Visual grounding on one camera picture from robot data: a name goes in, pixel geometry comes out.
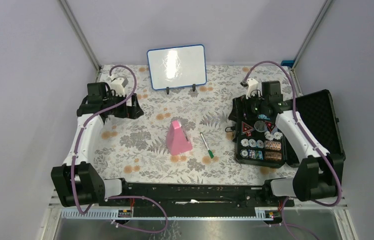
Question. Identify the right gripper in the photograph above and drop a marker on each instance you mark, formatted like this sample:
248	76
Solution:
235	115

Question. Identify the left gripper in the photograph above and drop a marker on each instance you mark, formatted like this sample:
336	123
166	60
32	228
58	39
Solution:
136	110

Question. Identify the white marker pen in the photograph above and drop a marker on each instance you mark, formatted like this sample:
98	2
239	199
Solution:
205	142

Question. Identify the pink metronome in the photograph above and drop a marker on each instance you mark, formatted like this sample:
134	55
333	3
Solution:
177	140

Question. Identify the blue framed whiteboard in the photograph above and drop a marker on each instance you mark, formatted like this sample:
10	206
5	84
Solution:
177	67

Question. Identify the green marker cap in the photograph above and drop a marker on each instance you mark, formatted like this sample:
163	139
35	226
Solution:
210	154

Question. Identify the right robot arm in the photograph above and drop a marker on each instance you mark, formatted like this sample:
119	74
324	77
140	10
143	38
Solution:
310	182

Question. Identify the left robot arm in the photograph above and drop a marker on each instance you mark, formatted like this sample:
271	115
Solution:
76	181

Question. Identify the black open case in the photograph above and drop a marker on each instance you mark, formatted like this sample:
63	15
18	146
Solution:
288	132

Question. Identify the blue corner clamp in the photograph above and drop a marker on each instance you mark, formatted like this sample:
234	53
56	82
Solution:
287	63

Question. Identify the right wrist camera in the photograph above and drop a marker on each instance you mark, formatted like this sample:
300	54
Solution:
252	87

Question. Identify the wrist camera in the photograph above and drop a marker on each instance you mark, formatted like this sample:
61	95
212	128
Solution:
117	85
252	87

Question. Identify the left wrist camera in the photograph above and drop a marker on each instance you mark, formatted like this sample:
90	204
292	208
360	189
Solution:
117	85

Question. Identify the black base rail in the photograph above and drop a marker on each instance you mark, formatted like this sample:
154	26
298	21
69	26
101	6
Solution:
194	200

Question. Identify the white cable duct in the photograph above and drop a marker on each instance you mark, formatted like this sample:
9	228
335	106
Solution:
124	215

